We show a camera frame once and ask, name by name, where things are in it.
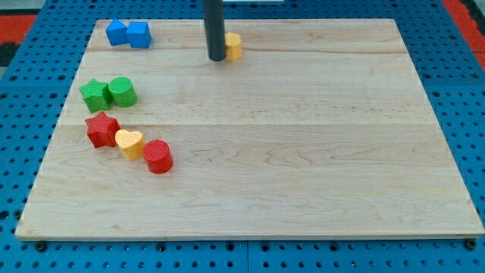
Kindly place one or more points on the yellow heart block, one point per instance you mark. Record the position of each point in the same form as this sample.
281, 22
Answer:
130, 143

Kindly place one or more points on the blue cube block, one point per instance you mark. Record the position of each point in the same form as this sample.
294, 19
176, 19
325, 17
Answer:
139, 35

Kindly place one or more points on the light wooden board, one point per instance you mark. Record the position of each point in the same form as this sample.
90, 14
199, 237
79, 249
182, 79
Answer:
321, 131

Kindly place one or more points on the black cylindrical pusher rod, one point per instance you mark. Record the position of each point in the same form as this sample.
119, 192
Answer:
213, 16

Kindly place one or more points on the green cylinder block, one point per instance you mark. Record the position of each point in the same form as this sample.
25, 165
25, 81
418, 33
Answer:
122, 92

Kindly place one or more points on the red cylinder block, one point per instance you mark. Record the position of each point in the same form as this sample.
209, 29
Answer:
157, 156

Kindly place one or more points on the red star block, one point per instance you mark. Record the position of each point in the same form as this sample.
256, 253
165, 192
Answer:
102, 129

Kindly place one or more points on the green star block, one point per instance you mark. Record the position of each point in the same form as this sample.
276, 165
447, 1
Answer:
96, 96

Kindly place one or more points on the yellow hexagon block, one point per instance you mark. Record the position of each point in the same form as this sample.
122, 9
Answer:
233, 44

